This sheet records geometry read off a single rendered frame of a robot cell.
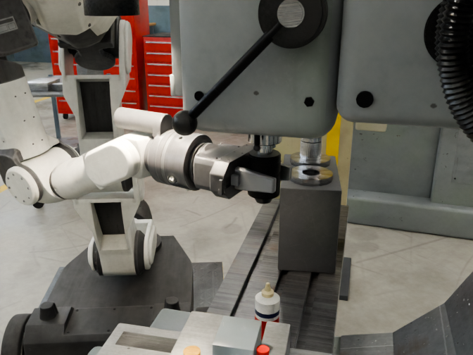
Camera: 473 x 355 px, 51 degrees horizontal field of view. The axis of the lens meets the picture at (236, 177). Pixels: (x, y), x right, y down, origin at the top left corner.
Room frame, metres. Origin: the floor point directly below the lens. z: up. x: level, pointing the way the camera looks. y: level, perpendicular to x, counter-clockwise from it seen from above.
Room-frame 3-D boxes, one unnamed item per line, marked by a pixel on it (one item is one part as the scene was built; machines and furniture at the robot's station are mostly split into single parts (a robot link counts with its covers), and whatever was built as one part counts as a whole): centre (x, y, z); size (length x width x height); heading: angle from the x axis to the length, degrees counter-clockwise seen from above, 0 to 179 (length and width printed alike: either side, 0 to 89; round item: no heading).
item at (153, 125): (0.77, 0.14, 1.24); 0.11 x 0.11 x 0.11; 60
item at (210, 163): (0.71, 0.04, 1.23); 0.13 x 0.12 x 0.10; 150
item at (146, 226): (1.46, 0.38, 0.68); 0.21 x 0.20 x 0.13; 4
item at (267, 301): (0.68, -0.05, 0.98); 0.04 x 0.04 x 0.11
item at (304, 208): (1.00, -0.16, 1.03); 0.22 x 0.12 x 0.20; 173
